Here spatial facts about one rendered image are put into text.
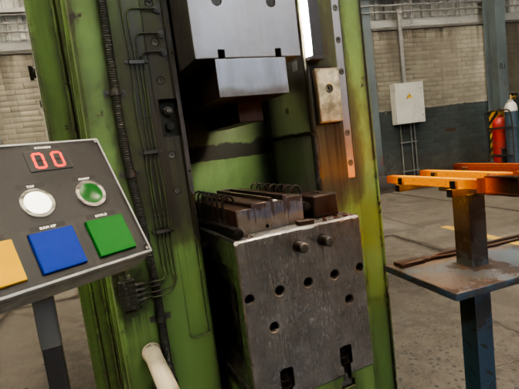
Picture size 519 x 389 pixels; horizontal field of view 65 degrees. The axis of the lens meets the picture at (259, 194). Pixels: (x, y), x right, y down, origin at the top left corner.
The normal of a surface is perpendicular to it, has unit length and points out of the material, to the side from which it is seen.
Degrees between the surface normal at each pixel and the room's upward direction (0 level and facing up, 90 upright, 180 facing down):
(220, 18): 90
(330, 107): 90
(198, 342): 90
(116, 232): 60
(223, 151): 90
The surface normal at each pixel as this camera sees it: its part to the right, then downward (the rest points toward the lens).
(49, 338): 0.42, 0.05
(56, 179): 0.60, -0.51
